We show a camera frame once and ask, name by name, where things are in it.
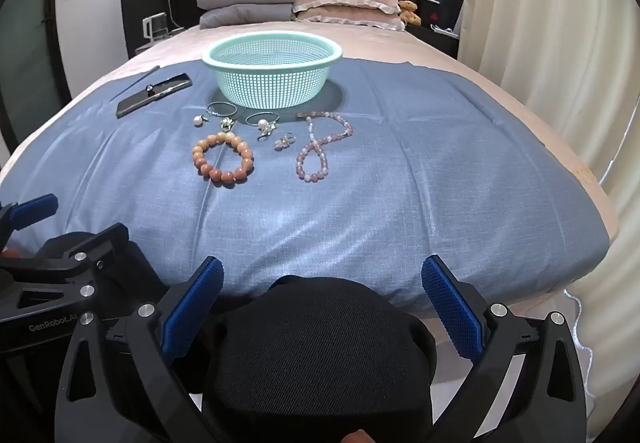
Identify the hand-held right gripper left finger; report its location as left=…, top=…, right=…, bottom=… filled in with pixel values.
left=54, top=255, right=226, bottom=443

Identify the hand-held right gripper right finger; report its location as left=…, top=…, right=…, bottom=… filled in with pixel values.
left=420, top=254, right=588, bottom=443

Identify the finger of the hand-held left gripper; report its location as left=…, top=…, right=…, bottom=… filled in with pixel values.
left=40, top=223, right=130, bottom=270
left=0, top=194, right=59, bottom=244

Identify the orange bead bracelet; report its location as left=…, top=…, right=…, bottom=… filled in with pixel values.
left=191, top=132, right=254, bottom=185

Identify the pink bead necklace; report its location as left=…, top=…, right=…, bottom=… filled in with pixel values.
left=296, top=110, right=355, bottom=182

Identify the mint green plastic basket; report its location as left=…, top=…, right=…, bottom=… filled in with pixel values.
left=202, top=30, right=344, bottom=108

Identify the black jewellery tray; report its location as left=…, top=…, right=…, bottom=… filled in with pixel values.
left=116, top=73, right=193, bottom=119

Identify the blue cloth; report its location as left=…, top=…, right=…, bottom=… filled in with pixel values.
left=0, top=57, right=611, bottom=319

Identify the glass door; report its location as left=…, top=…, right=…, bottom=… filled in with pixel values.
left=0, top=0, right=73, bottom=159

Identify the beige bedspread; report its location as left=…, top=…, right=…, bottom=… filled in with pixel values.
left=0, top=18, right=623, bottom=294

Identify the black nightstand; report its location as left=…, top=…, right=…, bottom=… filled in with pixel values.
left=405, top=22, right=461, bottom=59

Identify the cream curtain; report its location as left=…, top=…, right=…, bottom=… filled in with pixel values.
left=457, top=0, right=640, bottom=424

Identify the brown teddy bear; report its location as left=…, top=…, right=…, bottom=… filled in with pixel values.
left=398, top=0, right=422, bottom=25

